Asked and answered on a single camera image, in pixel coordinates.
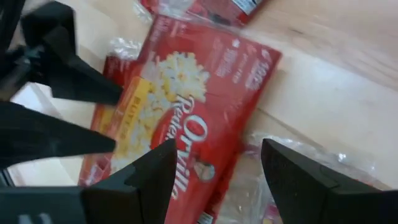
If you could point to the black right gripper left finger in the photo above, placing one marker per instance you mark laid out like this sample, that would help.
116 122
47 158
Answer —
133 193

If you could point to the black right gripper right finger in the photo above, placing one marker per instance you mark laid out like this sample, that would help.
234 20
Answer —
311 193

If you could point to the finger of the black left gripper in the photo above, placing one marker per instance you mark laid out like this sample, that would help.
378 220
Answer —
46 137
74 81

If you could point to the red popcorn bag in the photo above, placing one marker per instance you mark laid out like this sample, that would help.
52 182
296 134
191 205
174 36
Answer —
118 68
248 186
217 12
224 102

